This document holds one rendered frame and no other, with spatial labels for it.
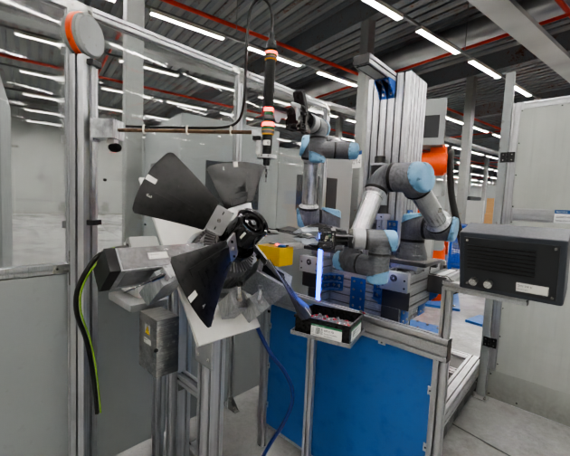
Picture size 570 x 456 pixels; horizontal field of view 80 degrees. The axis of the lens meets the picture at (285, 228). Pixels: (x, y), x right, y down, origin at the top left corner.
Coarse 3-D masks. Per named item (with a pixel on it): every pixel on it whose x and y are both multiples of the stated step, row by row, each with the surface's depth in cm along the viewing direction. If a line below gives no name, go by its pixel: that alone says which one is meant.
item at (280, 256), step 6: (258, 246) 171; (264, 246) 167; (270, 246) 165; (276, 246) 165; (288, 246) 168; (264, 252) 168; (270, 252) 165; (276, 252) 162; (282, 252) 162; (288, 252) 165; (270, 258) 165; (276, 258) 162; (282, 258) 162; (288, 258) 165; (276, 264) 162; (282, 264) 163; (288, 264) 166
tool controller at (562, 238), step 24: (480, 240) 100; (504, 240) 96; (528, 240) 92; (552, 240) 89; (480, 264) 102; (504, 264) 97; (528, 264) 93; (552, 264) 90; (480, 288) 104; (504, 288) 99; (528, 288) 95; (552, 288) 91
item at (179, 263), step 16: (176, 256) 85; (192, 256) 89; (208, 256) 94; (224, 256) 101; (176, 272) 84; (192, 272) 88; (208, 272) 93; (224, 272) 102; (192, 288) 87; (208, 288) 93; (192, 304) 86; (208, 304) 93; (208, 320) 92
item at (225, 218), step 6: (216, 210) 111; (222, 210) 111; (228, 210) 112; (216, 216) 111; (222, 216) 112; (228, 216) 112; (210, 222) 111; (216, 222) 111; (222, 222) 112; (228, 222) 112; (210, 228) 111; (216, 228) 112; (222, 228) 112; (222, 234) 113
